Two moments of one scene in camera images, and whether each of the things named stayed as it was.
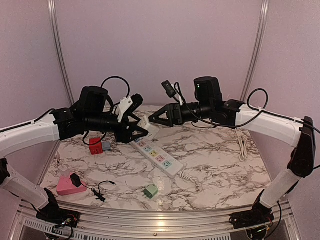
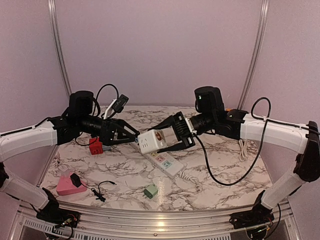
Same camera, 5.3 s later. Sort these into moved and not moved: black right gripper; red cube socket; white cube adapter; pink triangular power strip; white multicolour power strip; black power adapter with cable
Moved: white cube adapter; black right gripper
Not moved: black power adapter with cable; red cube socket; pink triangular power strip; white multicolour power strip
